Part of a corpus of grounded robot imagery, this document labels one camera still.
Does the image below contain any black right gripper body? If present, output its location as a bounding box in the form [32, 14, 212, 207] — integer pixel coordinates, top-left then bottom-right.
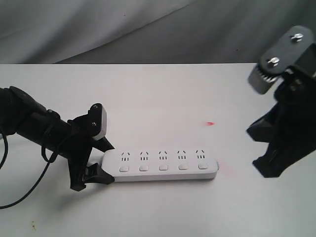
[273, 66, 316, 157]

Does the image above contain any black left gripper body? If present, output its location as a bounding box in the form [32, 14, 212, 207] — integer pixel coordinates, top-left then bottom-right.
[59, 114, 93, 192]

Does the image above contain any white five-outlet power strip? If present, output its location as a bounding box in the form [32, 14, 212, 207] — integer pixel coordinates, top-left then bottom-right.
[102, 147, 219, 183]

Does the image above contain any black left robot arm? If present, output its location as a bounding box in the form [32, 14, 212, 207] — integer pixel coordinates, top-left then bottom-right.
[0, 86, 115, 191]

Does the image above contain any white backdrop cloth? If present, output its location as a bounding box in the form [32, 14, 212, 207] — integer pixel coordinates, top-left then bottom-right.
[0, 0, 316, 64]

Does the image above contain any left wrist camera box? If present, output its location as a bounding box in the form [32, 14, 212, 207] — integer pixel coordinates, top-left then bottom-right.
[88, 103, 107, 141]

